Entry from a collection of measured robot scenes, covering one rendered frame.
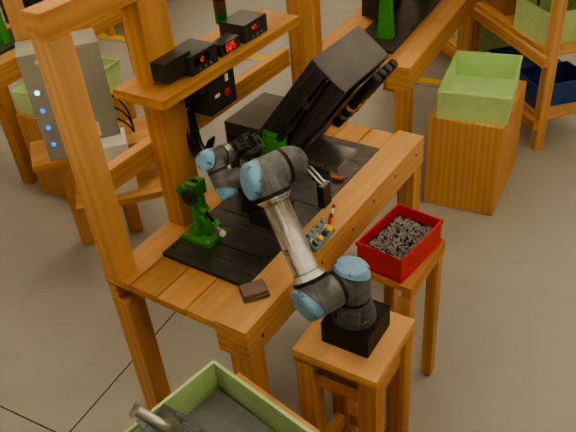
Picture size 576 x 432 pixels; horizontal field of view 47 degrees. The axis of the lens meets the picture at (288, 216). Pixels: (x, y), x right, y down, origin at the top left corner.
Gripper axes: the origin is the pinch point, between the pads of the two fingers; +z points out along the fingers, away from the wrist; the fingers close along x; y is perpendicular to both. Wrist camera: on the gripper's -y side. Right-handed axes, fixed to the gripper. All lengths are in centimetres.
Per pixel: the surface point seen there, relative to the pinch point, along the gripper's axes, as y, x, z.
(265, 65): -11, 37, 53
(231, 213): -31.4, -16.7, 0.4
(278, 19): 17, 44, 39
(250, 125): -3.9, 9.1, 9.0
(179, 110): -9.5, 25.8, -17.5
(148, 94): -0.2, 30.6, -37.9
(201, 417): -14, -73, -81
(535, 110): 20, -51, 265
